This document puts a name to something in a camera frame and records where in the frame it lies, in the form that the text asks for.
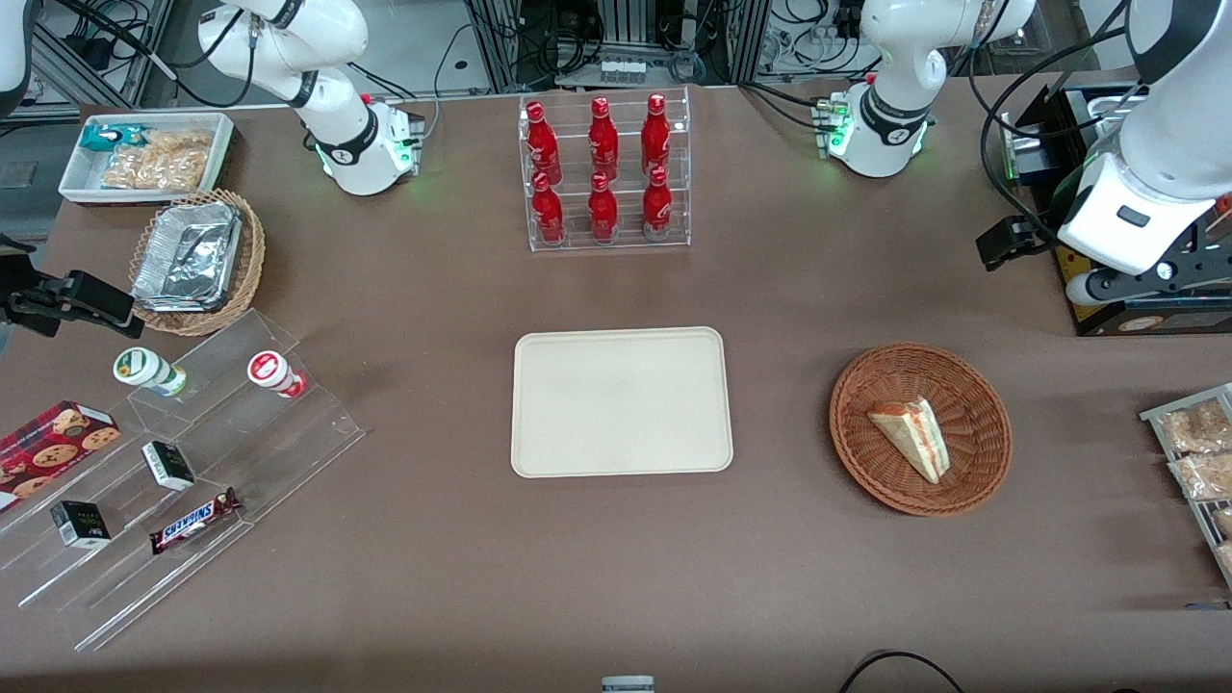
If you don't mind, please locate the light wicker basket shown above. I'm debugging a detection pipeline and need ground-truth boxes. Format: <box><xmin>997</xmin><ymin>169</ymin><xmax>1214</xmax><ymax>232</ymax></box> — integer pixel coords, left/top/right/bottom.
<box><xmin>129</xmin><ymin>189</ymin><xmax>267</xmax><ymax>337</ymax></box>

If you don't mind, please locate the aluminium frame structure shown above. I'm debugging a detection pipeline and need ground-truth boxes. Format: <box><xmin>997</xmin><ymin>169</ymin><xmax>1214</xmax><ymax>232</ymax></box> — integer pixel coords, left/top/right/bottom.
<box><xmin>464</xmin><ymin>0</ymin><xmax>783</xmax><ymax>93</ymax></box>

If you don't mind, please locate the clear bag of crackers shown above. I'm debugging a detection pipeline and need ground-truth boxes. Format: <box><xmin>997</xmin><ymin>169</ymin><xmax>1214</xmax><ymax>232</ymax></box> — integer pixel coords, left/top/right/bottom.
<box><xmin>100</xmin><ymin>129</ymin><xmax>215</xmax><ymax>191</ymax></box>

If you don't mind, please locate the white rectangular snack bin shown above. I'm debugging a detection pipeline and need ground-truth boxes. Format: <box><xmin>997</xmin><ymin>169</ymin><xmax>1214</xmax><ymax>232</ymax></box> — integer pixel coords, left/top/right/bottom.
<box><xmin>59</xmin><ymin>112</ymin><xmax>236</xmax><ymax>207</ymax></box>

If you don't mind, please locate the red cola bottle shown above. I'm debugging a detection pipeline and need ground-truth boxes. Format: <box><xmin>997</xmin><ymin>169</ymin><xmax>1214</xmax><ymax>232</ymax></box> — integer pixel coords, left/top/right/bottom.
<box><xmin>530</xmin><ymin>172</ymin><xmax>566</xmax><ymax>244</ymax></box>
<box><xmin>588</xmin><ymin>170</ymin><xmax>620</xmax><ymax>243</ymax></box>
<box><xmin>641</xmin><ymin>92</ymin><xmax>672</xmax><ymax>172</ymax></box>
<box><xmin>526</xmin><ymin>100</ymin><xmax>563</xmax><ymax>182</ymax></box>
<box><xmin>642</xmin><ymin>166</ymin><xmax>675</xmax><ymax>241</ymax></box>
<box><xmin>588</xmin><ymin>96</ymin><xmax>621</xmax><ymax>178</ymax></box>

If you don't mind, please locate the clear acrylic bottle rack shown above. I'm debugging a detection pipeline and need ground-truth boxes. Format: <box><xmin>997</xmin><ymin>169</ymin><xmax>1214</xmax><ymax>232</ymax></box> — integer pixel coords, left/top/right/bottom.
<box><xmin>519</xmin><ymin>86</ymin><xmax>692</xmax><ymax>254</ymax></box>

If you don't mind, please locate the tray of snack bags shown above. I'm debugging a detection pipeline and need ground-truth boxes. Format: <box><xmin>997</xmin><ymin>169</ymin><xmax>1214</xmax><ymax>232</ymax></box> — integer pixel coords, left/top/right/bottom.
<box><xmin>1140</xmin><ymin>382</ymin><xmax>1232</xmax><ymax>591</ymax></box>

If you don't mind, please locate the green lid yogurt cup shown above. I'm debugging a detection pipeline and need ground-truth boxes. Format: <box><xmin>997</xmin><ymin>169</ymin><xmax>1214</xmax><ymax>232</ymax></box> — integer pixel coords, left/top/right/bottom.
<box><xmin>113</xmin><ymin>346</ymin><xmax>190</xmax><ymax>398</ymax></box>

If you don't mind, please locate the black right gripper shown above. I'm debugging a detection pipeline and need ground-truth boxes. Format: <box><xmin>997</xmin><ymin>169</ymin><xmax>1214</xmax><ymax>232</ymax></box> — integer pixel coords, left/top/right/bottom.
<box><xmin>0</xmin><ymin>252</ymin><xmax>137</xmax><ymax>339</ymax></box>

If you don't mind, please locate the black open crate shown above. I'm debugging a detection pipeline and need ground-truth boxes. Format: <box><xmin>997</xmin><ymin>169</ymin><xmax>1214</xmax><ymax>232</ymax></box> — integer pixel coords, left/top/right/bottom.
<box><xmin>1044</xmin><ymin>84</ymin><xmax>1232</xmax><ymax>337</ymax></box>

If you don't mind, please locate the brown round wicker basket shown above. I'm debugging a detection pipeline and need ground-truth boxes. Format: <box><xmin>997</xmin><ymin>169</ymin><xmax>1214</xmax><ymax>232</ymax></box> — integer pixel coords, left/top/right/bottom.
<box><xmin>829</xmin><ymin>343</ymin><xmax>1014</xmax><ymax>519</ymax></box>

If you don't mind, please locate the cream rectangular tray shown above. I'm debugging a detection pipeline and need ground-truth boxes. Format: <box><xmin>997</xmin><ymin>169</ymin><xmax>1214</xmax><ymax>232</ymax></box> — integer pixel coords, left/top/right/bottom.
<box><xmin>510</xmin><ymin>326</ymin><xmax>734</xmax><ymax>479</ymax></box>

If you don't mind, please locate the teal snack packet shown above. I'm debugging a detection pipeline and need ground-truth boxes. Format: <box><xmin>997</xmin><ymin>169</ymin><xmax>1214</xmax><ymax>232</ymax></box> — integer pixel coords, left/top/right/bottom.
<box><xmin>80</xmin><ymin>124</ymin><xmax>147</xmax><ymax>153</ymax></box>

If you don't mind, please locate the triangular sandwich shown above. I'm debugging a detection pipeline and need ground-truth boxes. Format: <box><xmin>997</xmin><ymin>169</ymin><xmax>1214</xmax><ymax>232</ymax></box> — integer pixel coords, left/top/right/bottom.
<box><xmin>867</xmin><ymin>397</ymin><xmax>952</xmax><ymax>485</ymax></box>

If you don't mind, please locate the small black box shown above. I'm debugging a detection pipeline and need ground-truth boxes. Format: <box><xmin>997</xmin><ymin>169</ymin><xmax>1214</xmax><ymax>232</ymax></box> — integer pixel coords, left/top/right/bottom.
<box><xmin>50</xmin><ymin>500</ymin><xmax>113</xmax><ymax>551</ymax></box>
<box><xmin>141</xmin><ymin>440</ymin><xmax>196</xmax><ymax>493</ymax></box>

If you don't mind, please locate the clear bag of pastry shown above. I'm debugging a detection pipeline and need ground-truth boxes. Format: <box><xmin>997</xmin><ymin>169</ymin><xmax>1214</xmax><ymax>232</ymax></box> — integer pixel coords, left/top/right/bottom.
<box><xmin>1168</xmin><ymin>451</ymin><xmax>1232</xmax><ymax>502</ymax></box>
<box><xmin>1158</xmin><ymin>398</ymin><xmax>1232</xmax><ymax>455</ymax></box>

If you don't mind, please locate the clear acrylic stepped stand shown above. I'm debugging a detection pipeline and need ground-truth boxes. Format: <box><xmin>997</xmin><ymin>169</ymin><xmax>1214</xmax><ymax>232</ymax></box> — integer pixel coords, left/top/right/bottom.
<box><xmin>0</xmin><ymin>307</ymin><xmax>368</xmax><ymax>653</ymax></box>

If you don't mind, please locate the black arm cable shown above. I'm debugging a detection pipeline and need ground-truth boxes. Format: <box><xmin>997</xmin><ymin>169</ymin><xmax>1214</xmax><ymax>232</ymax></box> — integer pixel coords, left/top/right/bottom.
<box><xmin>967</xmin><ymin>0</ymin><xmax>1156</xmax><ymax>244</ymax></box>

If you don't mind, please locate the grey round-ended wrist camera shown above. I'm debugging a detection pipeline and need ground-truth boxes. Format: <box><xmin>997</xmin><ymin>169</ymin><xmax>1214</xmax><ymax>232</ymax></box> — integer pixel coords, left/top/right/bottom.
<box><xmin>1065</xmin><ymin>269</ymin><xmax>1129</xmax><ymax>308</ymax></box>

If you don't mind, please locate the Snickers chocolate bar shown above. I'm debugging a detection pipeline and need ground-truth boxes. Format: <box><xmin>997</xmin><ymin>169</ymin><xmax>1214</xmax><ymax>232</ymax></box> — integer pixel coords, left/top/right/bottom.
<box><xmin>149</xmin><ymin>487</ymin><xmax>243</xmax><ymax>555</ymax></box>

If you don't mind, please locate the red chocolate chip cookie box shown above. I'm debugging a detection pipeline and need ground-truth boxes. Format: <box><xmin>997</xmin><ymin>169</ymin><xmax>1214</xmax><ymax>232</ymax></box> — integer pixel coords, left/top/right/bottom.
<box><xmin>0</xmin><ymin>400</ymin><xmax>122</xmax><ymax>512</ymax></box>

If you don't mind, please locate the stack of foil trays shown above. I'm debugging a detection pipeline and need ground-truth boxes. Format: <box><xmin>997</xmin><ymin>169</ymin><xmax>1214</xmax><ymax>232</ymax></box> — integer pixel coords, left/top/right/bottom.
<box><xmin>132</xmin><ymin>201</ymin><xmax>243</xmax><ymax>312</ymax></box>

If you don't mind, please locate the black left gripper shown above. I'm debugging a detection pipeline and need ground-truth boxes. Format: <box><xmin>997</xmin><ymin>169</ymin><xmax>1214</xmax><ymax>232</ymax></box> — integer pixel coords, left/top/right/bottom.
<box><xmin>976</xmin><ymin>197</ymin><xmax>1232</xmax><ymax>309</ymax></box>

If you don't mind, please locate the red lid yogurt cup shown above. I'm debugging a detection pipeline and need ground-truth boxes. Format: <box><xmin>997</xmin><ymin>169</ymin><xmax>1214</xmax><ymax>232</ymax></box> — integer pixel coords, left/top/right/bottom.
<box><xmin>246</xmin><ymin>350</ymin><xmax>310</xmax><ymax>399</ymax></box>

